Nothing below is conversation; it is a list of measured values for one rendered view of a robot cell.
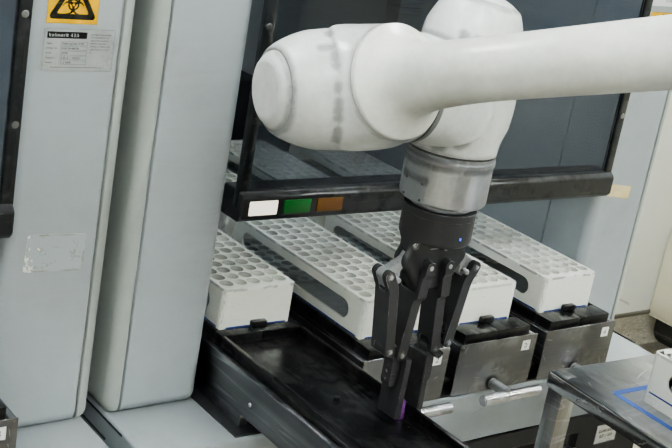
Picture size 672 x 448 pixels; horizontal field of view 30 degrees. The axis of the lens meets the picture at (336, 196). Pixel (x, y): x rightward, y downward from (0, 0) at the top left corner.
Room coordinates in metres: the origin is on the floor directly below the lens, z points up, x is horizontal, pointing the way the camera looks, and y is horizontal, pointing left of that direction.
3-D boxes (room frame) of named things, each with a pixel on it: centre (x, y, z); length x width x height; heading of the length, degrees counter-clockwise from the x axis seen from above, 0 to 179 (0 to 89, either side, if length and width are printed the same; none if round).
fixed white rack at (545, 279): (1.71, -0.24, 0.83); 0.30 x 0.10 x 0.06; 39
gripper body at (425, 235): (1.21, -0.11, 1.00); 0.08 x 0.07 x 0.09; 129
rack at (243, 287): (1.47, 0.16, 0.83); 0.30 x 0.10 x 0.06; 39
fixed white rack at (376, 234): (1.61, -0.12, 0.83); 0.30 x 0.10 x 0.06; 39
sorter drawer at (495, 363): (1.71, -0.03, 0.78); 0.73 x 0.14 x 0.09; 39
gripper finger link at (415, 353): (1.22, -0.12, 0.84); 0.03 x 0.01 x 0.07; 39
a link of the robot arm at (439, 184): (1.21, -0.11, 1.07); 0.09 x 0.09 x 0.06
